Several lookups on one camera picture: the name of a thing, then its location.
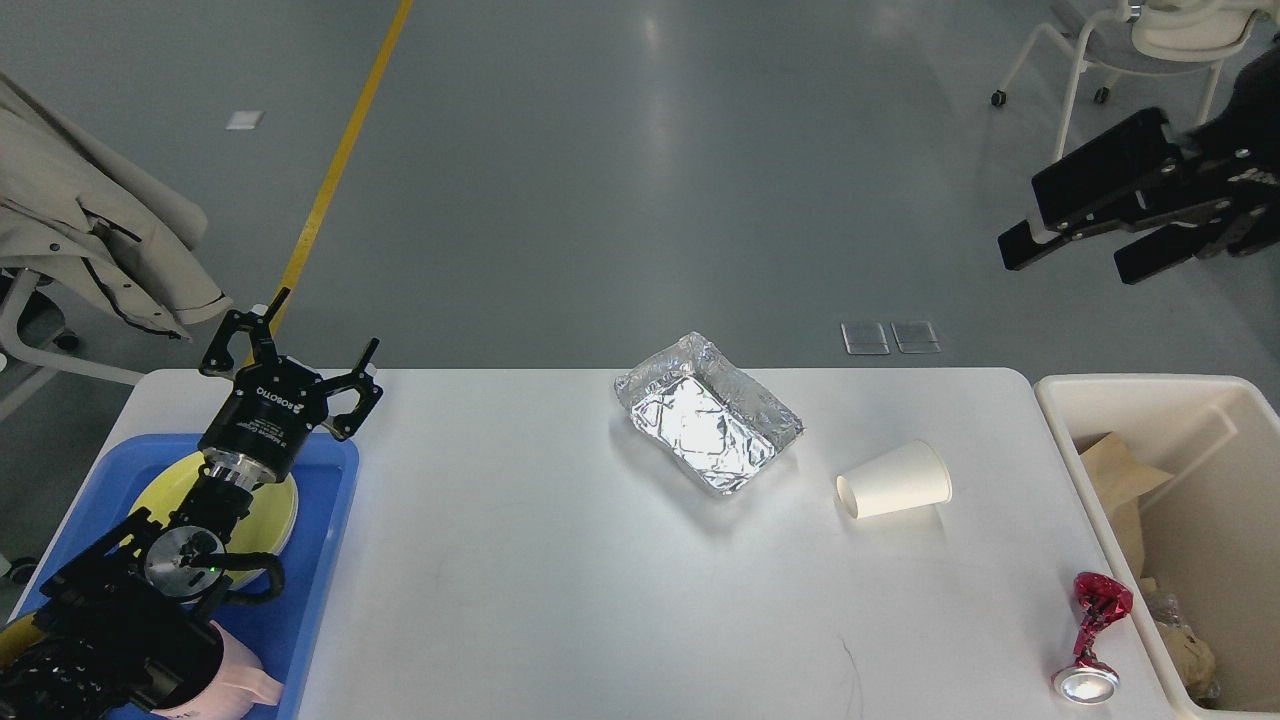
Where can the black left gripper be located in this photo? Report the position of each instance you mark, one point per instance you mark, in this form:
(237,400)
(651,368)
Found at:
(265,420)

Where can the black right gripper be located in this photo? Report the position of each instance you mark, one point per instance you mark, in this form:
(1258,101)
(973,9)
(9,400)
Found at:
(1186,199)

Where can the yellow plastic plate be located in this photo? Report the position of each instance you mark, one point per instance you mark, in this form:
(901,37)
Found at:
(256,533)

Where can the brown paper bag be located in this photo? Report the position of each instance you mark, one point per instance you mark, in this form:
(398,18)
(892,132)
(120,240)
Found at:
(1119,479)

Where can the pink mug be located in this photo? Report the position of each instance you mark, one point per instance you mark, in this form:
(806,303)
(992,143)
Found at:
(238,685)

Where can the white paper cup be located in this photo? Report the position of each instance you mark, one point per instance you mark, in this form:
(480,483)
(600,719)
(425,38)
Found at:
(908,477)

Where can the aluminium foil tray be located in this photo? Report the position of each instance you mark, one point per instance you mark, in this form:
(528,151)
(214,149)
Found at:
(1164,609)
(716,421)

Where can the crushed red can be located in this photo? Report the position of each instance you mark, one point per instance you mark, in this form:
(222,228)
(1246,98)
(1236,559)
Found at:
(1104,601)

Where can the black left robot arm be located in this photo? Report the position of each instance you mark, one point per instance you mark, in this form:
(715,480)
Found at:
(130,619)

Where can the pale green plate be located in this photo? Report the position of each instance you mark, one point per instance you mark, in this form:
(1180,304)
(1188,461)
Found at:
(288,491)

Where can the white office chair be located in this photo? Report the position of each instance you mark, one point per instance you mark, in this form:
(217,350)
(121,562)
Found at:
(1140,38)

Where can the blue plastic tray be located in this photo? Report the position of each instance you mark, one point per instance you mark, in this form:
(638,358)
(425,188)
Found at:
(283,632)

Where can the beige jacket on chair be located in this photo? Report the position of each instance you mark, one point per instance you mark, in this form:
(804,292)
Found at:
(86,217)

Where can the beige plastic bin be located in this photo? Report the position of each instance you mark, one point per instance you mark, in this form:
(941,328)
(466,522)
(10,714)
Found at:
(1210,532)

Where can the teal yellow mug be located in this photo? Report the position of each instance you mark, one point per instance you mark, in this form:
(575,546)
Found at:
(16,637)

